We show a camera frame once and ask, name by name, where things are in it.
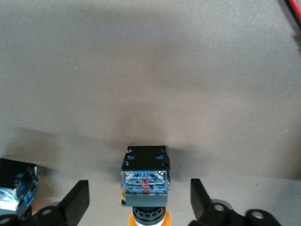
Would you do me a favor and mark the red black motor cable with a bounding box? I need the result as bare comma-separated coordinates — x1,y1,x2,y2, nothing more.
281,0,301,49

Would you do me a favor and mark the yellow push button switch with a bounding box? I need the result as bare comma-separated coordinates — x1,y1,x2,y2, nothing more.
120,145,172,226
0,158,40,221

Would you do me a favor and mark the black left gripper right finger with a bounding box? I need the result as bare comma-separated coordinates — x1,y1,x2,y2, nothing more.
190,178,283,226

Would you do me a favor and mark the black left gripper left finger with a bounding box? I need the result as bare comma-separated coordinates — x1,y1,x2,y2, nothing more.
0,180,90,226

